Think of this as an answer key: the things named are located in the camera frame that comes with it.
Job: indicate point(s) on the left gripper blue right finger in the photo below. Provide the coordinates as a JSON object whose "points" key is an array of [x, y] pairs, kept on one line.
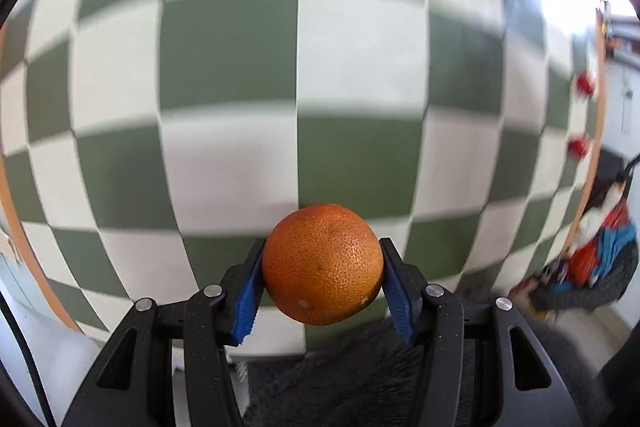
{"points": [[515, 382]]}

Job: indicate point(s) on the white goose plush toy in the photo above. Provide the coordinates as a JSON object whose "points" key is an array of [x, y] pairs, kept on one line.
{"points": [[594, 217]]}

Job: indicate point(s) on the reddish brown orange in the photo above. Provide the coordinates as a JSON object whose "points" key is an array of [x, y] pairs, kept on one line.
{"points": [[322, 264]]}

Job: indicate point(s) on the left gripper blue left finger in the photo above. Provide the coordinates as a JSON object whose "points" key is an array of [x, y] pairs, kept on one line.
{"points": [[130, 383]]}

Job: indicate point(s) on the red cherry tomato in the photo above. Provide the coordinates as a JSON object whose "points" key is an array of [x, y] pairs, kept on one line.
{"points": [[579, 147], [586, 84]]}

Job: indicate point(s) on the green white checkered tablecloth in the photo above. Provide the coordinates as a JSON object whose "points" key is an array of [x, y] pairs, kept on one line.
{"points": [[148, 143]]}

